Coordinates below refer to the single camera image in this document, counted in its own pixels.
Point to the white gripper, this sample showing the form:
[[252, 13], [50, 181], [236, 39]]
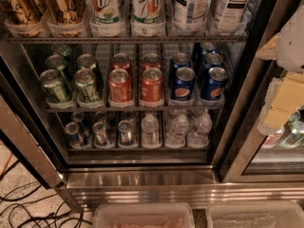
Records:
[[292, 43]]

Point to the green can right fridge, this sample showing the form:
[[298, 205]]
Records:
[[294, 131]]

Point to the front right pepsi can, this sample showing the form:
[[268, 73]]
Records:
[[214, 83]]

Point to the pepsi can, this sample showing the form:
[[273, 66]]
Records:
[[183, 84], [180, 59], [201, 49], [214, 83], [210, 60]]

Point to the middle right pepsi can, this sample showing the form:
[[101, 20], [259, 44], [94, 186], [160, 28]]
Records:
[[210, 60]]

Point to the red can right fridge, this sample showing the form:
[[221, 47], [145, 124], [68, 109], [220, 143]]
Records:
[[273, 139]]

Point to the rear right pepsi can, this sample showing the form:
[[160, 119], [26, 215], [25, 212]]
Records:
[[201, 49]]

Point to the front left pepsi can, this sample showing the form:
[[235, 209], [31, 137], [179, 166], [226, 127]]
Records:
[[183, 84]]

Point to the rear left pepsi can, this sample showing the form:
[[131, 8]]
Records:
[[180, 59]]

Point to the front right orange can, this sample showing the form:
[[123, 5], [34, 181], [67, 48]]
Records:
[[152, 85]]

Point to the orange can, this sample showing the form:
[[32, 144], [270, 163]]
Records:
[[121, 61], [152, 85], [119, 85], [151, 60]]

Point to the rear right orange can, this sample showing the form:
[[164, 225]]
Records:
[[151, 60]]

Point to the right 7up can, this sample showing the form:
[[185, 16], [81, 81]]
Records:
[[147, 11]]

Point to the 7up can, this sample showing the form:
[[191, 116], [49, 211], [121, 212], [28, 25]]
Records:
[[107, 11], [147, 11]]

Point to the rear left orange can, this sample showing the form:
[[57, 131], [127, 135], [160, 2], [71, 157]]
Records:
[[121, 61]]

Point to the front left orange can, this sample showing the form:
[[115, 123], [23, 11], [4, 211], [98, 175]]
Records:
[[119, 85]]

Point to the left 7up can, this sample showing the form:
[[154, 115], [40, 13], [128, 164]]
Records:
[[107, 11]]

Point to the rear right green can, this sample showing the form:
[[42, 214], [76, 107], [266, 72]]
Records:
[[90, 62]]

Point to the green can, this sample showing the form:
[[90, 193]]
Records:
[[90, 62], [55, 86], [86, 82], [59, 63], [64, 50]]

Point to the front right green can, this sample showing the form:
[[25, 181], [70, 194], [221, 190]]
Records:
[[86, 82]]

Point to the rear left green can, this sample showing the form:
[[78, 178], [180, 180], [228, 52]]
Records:
[[64, 50]]

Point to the middle left green can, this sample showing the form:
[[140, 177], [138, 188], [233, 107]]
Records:
[[59, 63]]

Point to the right lacroix can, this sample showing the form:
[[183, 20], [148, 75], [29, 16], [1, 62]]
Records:
[[66, 12]]

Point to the lacroix can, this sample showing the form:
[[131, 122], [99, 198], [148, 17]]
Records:
[[23, 12], [66, 12]]

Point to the front left green can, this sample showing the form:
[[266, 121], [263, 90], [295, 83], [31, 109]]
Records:
[[55, 86]]

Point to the open fridge door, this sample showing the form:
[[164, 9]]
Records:
[[24, 134]]

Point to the left lacroix can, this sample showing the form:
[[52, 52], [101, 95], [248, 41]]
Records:
[[23, 12]]

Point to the right teas tea bottle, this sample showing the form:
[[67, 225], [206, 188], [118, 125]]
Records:
[[229, 12]]

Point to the teas tea bottle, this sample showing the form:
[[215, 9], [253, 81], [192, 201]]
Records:
[[189, 11], [229, 12]]

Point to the right water bottle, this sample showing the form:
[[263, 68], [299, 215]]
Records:
[[198, 137]]

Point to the water bottle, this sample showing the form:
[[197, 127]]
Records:
[[198, 137], [150, 131], [177, 130]]

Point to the left teas tea bottle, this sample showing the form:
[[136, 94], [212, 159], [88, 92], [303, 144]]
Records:
[[189, 11]]

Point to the middle water bottle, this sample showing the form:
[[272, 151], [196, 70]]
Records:
[[177, 130]]

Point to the left water bottle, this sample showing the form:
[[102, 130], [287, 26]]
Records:
[[150, 131]]

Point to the right clear plastic bin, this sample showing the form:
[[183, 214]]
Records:
[[255, 214]]

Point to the clear plastic bin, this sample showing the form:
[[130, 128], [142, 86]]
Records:
[[148, 215], [255, 214]]

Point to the left clear plastic bin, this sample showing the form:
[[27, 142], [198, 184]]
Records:
[[148, 215]]

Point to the middle wire shelf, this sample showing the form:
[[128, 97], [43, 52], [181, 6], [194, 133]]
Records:
[[131, 108]]

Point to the wire shelf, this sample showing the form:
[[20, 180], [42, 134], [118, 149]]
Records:
[[131, 108], [125, 40]]

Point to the top wire shelf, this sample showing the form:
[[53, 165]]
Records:
[[125, 40]]

